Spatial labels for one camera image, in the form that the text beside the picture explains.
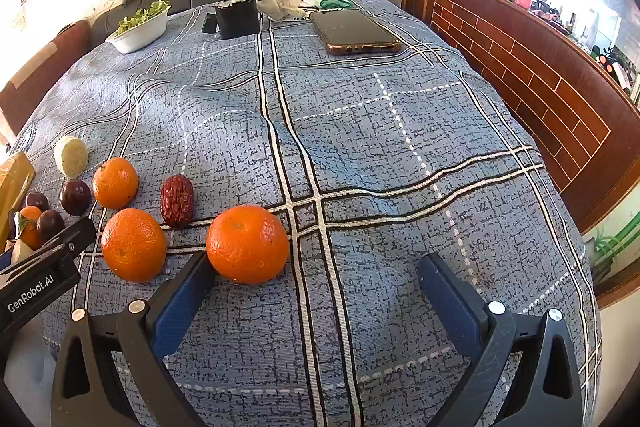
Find brown wooden partition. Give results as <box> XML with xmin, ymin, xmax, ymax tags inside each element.
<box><xmin>402</xmin><ymin>0</ymin><xmax>640</xmax><ymax>233</ymax></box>

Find white bowl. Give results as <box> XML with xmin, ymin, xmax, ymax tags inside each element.
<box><xmin>105</xmin><ymin>7</ymin><xmax>171</xmax><ymax>54</ymax></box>

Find black box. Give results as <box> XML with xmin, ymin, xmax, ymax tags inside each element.
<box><xmin>215</xmin><ymin>0</ymin><xmax>261</xmax><ymax>40</ymax></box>

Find medium orange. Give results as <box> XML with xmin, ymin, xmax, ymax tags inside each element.
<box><xmin>92</xmin><ymin>157</ymin><xmax>139</xmax><ymax>210</ymax></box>

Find blue checked tablecloth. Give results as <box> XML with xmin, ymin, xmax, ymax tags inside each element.
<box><xmin>10</xmin><ymin>0</ymin><xmax>603</xmax><ymax>427</ymax></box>

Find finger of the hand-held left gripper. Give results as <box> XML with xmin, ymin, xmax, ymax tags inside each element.
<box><xmin>41</xmin><ymin>217</ymin><xmax>97</xmax><ymax>256</ymax></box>

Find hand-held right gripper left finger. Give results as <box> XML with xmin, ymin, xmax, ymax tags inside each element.
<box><xmin>50</xmin><ymin>251</ymin><xmax>217</xmax><ymax>427</ymax></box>

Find small orange with leaf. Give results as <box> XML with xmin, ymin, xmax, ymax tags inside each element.
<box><xmin>15</xmin><ymin>206</ymin><xmax>45</xmax><ymax>251</ymax></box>

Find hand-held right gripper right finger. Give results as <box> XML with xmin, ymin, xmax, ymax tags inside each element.
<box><xmin>418</xmin><ymin>253</ymin><xmax>586</xmax><ymax>427</ymax></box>

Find large orange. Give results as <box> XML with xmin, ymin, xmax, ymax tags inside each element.
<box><xmin>101</xmin><ymin>208</ymin><xmax>168</xmax><ymax>284</ymax></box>
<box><xmin>206</xmin><ymin>205</ymin><xmax>290</xmax><ymax>285</ymax></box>

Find green leafy vegetables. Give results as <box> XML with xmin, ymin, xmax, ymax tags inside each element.
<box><xmin>116</xmin><ymin>0</ymin><xmax>172</xmax><ymax>35</ymax></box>

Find yellow cardboard box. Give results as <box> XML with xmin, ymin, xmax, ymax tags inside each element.
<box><xmin>0</xmin><ymin>152</ymin><xmax>37</xmax><ymax>258</ymax></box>

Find red date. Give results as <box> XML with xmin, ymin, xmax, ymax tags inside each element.
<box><xmin>160</xmin><ymin>174</ymin><xmax>195</xmax><ymax>229</ymax></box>

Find smartphone in brown case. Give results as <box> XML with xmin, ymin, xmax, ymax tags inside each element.
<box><xmin>310</xmin><ymin>9</ymin><xmax>403</xmax><ymax>56</ymax></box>

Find brown chair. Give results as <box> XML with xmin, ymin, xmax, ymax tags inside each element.
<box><xmin>0</xmin><ymin>19</ymin><xmax>92</xmax><ymax>138</ymax></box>

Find pale yellow cylinder piece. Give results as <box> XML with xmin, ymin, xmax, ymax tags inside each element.
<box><xmin>54</xmin><ymin>135</ymin><xmax>89</xmax><ymax>180</ymax></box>

